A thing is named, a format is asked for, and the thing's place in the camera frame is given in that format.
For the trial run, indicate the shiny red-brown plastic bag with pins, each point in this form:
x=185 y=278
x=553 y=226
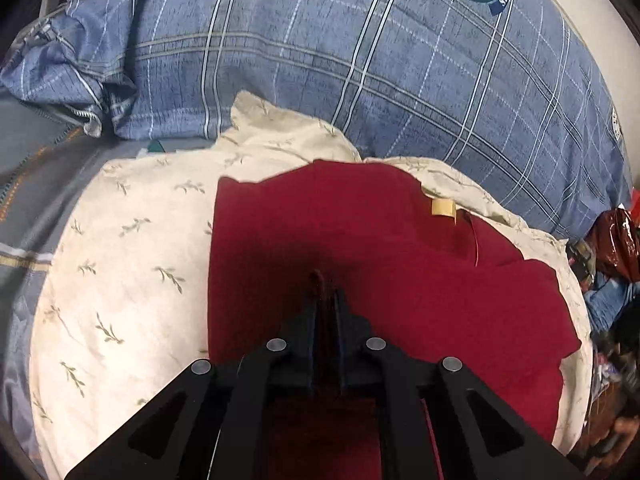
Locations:
x=617 y=245

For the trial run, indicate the crumpled blue cloth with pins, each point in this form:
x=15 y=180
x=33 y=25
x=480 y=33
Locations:
x=612 y=302

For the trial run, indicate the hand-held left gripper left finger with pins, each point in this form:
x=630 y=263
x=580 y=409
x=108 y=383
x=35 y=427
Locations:
x=305 y=350

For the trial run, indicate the dark red cloth garment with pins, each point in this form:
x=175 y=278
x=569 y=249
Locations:
x=350 y=220

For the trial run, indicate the cream leaf-print cloth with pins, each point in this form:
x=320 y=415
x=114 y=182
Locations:
x=140 y=260

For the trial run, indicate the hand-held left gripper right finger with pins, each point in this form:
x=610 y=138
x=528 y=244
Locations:
x=350 y=350

